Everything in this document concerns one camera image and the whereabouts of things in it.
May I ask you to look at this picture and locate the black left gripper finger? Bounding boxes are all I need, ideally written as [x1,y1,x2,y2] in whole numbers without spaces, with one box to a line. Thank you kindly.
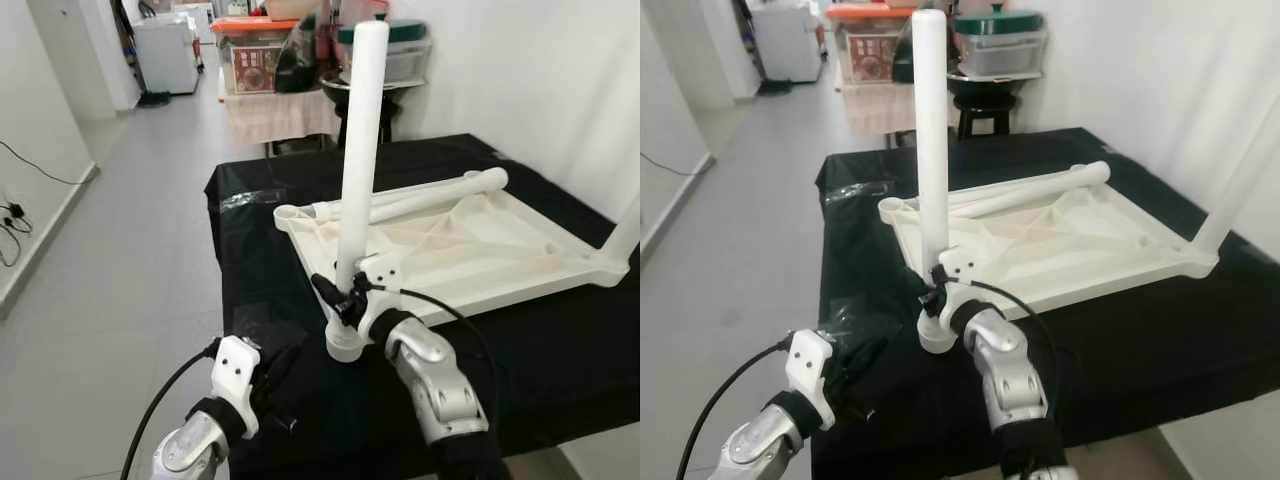
[848,320,901,351]
[265,320,307,351]

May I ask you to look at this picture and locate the cream plastic children table top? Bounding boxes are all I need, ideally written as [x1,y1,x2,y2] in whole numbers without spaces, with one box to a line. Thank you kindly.
[878,178,1221,356]
[273,185,636,363]

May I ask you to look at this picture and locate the clear plastic wrap scrap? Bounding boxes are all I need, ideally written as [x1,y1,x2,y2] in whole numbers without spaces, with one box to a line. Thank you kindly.
[220,185,276,211]
[825,180,886,204]
[815,310,901,346]
[230,300,306,346]

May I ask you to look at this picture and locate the black round stool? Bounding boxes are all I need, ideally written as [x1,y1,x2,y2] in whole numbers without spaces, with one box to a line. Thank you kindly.
[950,92,1021,139]
[335,88,401,141]

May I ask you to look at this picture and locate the black tablecloth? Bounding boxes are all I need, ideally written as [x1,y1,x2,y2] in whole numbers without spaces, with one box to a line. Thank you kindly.
[815,127,1280,480]
[205,133,641,480]

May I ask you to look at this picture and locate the black bag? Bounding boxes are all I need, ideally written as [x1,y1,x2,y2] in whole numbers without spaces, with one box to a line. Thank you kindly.
[273,25,321,94]
[890,25,916,84]

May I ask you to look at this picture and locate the red printed box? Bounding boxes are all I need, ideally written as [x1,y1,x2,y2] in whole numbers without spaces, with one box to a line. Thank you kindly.
[230,45,281,94]
[845,30,896,84]

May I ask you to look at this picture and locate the clear plastic storage container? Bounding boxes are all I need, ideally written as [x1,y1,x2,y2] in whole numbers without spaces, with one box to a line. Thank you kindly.
[950,5,1049,79]
[338,18,433,86]

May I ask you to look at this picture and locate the orange shelf board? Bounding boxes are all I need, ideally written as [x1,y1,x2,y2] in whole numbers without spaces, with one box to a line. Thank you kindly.
[210,17,299,36]
[825,5,916,23]

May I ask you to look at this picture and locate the white chest freezer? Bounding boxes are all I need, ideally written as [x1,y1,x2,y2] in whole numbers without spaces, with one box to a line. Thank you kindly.
[133,12,201,96]
[750,0,826,84]

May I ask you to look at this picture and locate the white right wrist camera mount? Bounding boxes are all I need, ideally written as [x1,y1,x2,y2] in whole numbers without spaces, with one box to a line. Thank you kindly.
[352,255,406,346]
[935,245,986,336]

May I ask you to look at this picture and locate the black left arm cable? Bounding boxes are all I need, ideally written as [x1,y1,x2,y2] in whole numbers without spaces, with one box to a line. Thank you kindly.
[675,338,796,480]
[120,340,221,480]

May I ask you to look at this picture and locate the black wall cable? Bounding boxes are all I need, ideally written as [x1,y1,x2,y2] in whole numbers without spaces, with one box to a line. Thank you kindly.
[640,150,711,179]
[0,140,96,186]
[0,195,36,269]

